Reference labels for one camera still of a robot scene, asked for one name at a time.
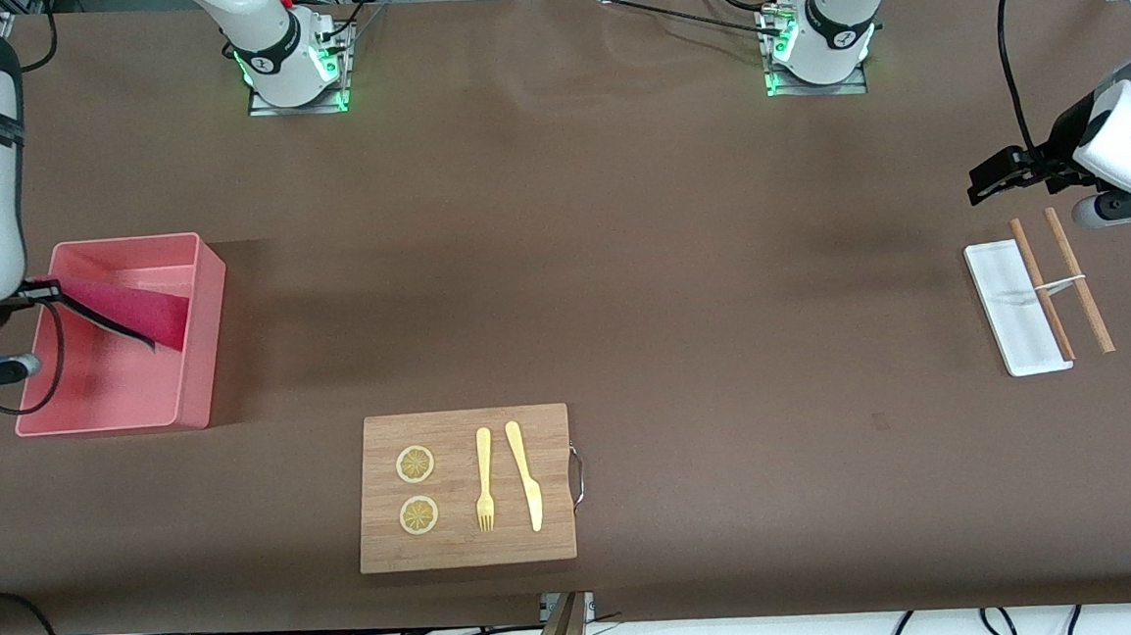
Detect pink and grey cloth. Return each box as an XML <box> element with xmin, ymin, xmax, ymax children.
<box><xmin>52</xmin><ymin>267</ymin><xmax>194</xmax><ymax>361</ymax></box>

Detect pink plastic bin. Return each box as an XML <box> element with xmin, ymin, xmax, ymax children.
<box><xmin>3</xmin><ymin>230</ymin><xmax>237</xmax><ymax>441</ymax></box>

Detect white rectangular tray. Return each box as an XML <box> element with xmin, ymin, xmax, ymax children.
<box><xmin>962</xmin><ymin>237</ymin><xmax>1074</xmax><ymax>380</ymax></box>

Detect lemon slice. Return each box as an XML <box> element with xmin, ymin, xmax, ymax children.
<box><xmin>395</xmin><ymin>444</ymin><xmax>437</xmax><ymax>486</ymax></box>
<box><xmin>398</xmin><ymin>494</ymin><xmax>441</xmax><ymax>537</ymax></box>

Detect yellow plastic fork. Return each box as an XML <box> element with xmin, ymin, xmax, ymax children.
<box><xmin>471</xmin><ymin>426</ymin><xmax>498</xmax><ymax>534</ymax></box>

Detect yellow plastic knife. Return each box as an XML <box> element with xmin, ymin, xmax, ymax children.
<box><xmin>504</xmin><ymin>418</ymin><xmax>545</xmax><ymax>535</ymax></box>

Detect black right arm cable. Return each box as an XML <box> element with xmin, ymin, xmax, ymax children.
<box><xmin>0</xmin><ymin>289</ymin><xmax>71</xmax><ymax>417</ymax></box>

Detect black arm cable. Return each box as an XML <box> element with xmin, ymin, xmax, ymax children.
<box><xmin>0</xmin><ymin>289</ymin><xmax>71</xmax><ymax>417</ymax></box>
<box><xmin>996</xmin><ymin>0</ymin><xmax>1054</xmax><ymax>160</ymax></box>

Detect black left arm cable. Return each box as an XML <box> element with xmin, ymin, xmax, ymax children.
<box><xmin>996</xmin><ymin>0</ymin><xmax>1054</xmax><ymax>160</ymax></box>

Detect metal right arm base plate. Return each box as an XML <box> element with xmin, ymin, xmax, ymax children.
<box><xmin>243</xmin><ymin>17</ymin><xmax>361</xmax><ymax>119</ymax></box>

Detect long black table cable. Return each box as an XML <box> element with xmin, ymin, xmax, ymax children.
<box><xmin>570</xmin><ymin>0</ymin><xmax>795</xmax><ymax>48</ymax></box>

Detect wooden cutting board with handle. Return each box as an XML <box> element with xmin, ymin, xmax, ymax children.
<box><xmin>351</xmin><ymin>402</ymin><xmax>591</xmax><ymax>575</ymax></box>

